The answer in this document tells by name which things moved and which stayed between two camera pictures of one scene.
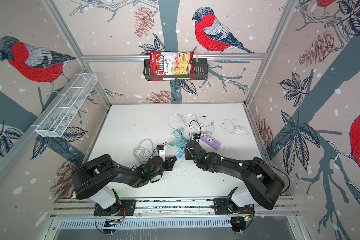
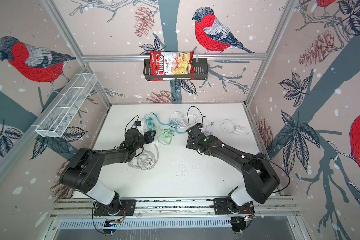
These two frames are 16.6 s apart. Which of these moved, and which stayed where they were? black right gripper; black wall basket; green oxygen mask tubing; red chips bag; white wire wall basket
Moved: black right gripper; green oxygen mask tubing
Stayed: red chips bag; white wire wall basket; black wall basket
